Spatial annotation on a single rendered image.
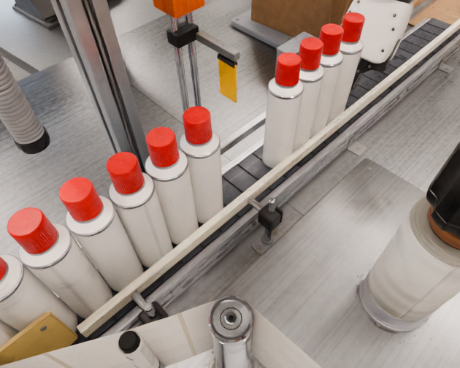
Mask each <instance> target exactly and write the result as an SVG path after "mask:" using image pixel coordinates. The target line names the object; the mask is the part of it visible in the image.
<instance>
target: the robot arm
mask: <svg viewBox="0 0 460 368"><path fill-rule="evenodd" d="M411 1H412V0H353V2H352V4H351V6H350V8H349V9H348V11H347V13H349V12H357V13H360V14H362V15H363V16H364V17H365V21H364V26H363V29H362V32H361V38H360V40H361V41H362V42H363V44H364V48H363V50H362V52H361V57H360V58H362V59H361V61H360V62H359V64H358V66H357V70H356V73H355V77H354V79H353V84H352V86H351V89H350V92H351V91H353V90H355V89H356V87H357V85H358V83H359V80H360V79H361V76H362V75H363V73H366V72H368V71H370V70H374V71H379V72H384V71H387V69H388V65H389V61H390V60H391V59H392V58H393V57H394V55H395V53H396V51H397V49H398V47H399V44H400V42H401V41H402V37H403V36H404V33H405V30H406V28H407V24H408V22H409V19H410V16H411V13H412V11H413V5H414V4H413V3H411Z"/></svg>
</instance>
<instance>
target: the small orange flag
mask: <svg viewBox="0 0 460 368"><path fill-rule="evenodd" d="M217 59H218V66H219V83H220V93H221V94H223V95H224V96H225V97H227V98H228V99H230V100H232V101H233V102H234V103H237V62H236V61H235V62H233V61H232V60H230V59H228V58H227V57H225V56H223V55H221V54H220V53H219V54H218V55H217Z"/></svg>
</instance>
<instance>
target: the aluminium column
mask: <svg viewBox="0 0 460 368"><path fill-rule="evenodd" d="M50 1H51V3H52V5H53V9H54V10H55V13H56V16H57V18H58V21H59V23H60V25H61V28H62V30H63V33H64V36H65V37H66V40H67V43H68V45H69V48H70V50H71V52H72V55H73V58H74V61H75V63H76V65H77V68H78V70H79V73H80V76H81V78H82V80H83V83H84V85H85V88H86V91H87V92H88V95H89V98H90V100H91V103H92V105H93V108H94V110H95V113H96V116H97V118H98V120H99V123H100V125H101V128H102V130H103V132H104V135H105V137H106V140H107V143H108V145H109V147H110V150H111V152H112V155H115V154H116V153H120V152H129V153H132V150H131V146H130V144H129V140H128V137H127V135H126V131H125V129H124V125H123V121H122V118H121V115H120V111H119V108H118V104H117V102H116V99H115V94H114V92H113V89H112V85H111V82H110V79H109V76H108V73H107V69H106V66H105V64H104V60H103V58H102V55H101V51H100V49H99V45H98V42H97V40H96V37H95V34H94V32H93V28H92V26H91V22H90V20H89V17H88V13H87V12H86V9H85V5H84V3H83V0H50ZM88 3H89V6H90V8H91V12H92V15H93V19H94V21H95V24H96V27H97V29H98V32H99V36H100V38H101V42H102V44H103V47H104V51H105V53H106V56H107V60H108V63H109V65H110V69H111V72H112V76H113V79H114V82H115V86H116V88H117V92H118V95H119V99H120V102H121V106H122V108H123V113H124V115H125V119H126V123H127V126H128V129H129V134H130V137H131V141H132V144H133V146H134V151H135V153H136V156H137V159H138V162H139V165H140V167H141V169H142V171H143V172H144V173H146V174H147V172H146V170H145V162H146V160H147V158H148V157H149V155H150V154H149V151H148V148H147V143H146V140H145V135H144V131H143V129H142V124H141V121H140V118H139V113H138V111H137V106H136V103H135V100H134V95H133V93H132V89H131V85H130V82H129V77H128V75H127V71H126V67H125V64H124V61H123V56H122V53H121V51H120V46H119V43H118V38H117V35H116V33H115V28H114V25H113V22H112V17H111V14H110V10H109V7H108V4H107V0H88ZM132 154H133V153H132Z"/></svg>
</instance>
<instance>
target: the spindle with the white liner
mask: <svg viewBox="0 0 460 368"><path fill-rule="evenodd" d="M459 292H460V142H459V143H458V144H457V146H456V147H455V148H454V150H453V152H452V153H451V154H450V156H449V157H448V159H447V160H446V162H445V163H444V164H443V166H442V168H441V169H440V171H439V172H438V173H437V175H436V176H435V178H434V179H433V181H432V182H431V184H430V185H429V188H428V190H427V193H426V196H425V197H423V198H422V199H419V200H418V201H417V202H416V203H415V204H414V205H413V207H412V209H411V211H410V212H409V214H408V215H407V217H406V218H405V219H404V221H403V222H402V223H401V225H400V226H399V228H398V229H397V231H396V233H395V235H394V236H393V237H392V238H391V240H390V241H389V243H388V244H387V245H386V247H385V249H384V251H383V252H382V253H381V255H380V256H379V257H378V259H377V261H376V262H375V263H374V264H373V265H372V266H371V267H370V269H369V271H368V272H367V273H366V274H365V275H364V276H363V278H362V279H361V282H360V286H359V296H360V300H361V303H362V305H363V307H364V309H365V310H366V312H367V313H368V315H369V316H370V317H371V318H372V319H373V320H374V321H375V322H377V323H379V324H380V325H381V326H383V327H385V328H387V329H390V330H393V331H412V330H414V329H417V328H418V327H419V326H420V325H422V324H423V322H424V321H425V320H426V319H428V318H429V317H431V316H432V315H433V313H434V312H435V311H436V310H437V309H439V308H440V307H441V306H442V305H443V304H445V303H446V302H447V301H448V300H450V299H452V298H453V297H454V296H455V295H457V294H458V293H459Z"/></svg>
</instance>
